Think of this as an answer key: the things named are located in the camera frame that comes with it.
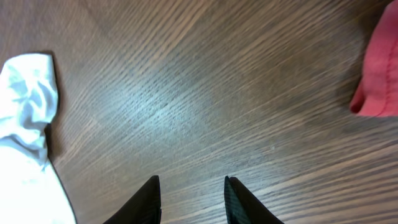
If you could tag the white t-shirt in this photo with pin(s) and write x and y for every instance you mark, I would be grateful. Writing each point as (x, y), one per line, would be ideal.
(30, 189)

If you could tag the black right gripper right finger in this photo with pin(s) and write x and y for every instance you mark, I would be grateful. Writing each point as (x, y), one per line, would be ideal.
(242, 207)

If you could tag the red t-shirt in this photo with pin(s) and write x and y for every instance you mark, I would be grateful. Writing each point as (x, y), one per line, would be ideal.
(376, 94)

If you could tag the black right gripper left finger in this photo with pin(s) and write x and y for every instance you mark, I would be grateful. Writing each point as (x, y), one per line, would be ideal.
(144, 207)

